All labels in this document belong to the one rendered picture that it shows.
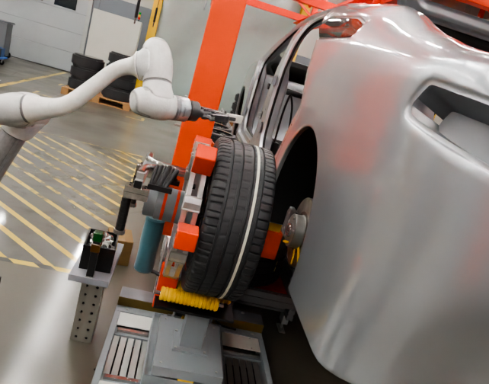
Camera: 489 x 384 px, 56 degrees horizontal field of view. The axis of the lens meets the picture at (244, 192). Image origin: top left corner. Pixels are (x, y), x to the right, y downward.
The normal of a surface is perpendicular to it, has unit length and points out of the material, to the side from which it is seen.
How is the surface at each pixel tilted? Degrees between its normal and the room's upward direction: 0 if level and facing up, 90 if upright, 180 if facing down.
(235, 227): 76
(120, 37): 90
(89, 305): 90
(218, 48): 90
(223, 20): 90
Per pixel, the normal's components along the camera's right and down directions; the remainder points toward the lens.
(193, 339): 0.10, 0.28
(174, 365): 0.27, -0.93
